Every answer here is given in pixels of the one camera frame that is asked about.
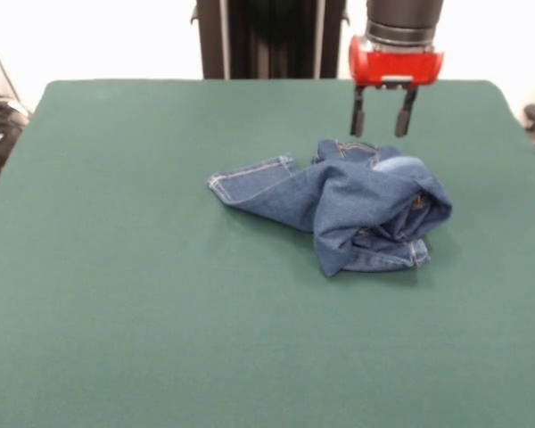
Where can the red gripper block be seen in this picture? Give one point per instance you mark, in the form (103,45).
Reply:
(397,64)

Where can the blue denim jeans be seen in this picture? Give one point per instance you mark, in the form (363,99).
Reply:
(348,200)

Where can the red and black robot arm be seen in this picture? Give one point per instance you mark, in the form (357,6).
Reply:
(403,20)

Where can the dark green table cloth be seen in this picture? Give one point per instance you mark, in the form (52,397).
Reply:
(160,290)

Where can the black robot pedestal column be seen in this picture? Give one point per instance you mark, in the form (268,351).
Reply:
(272,35)

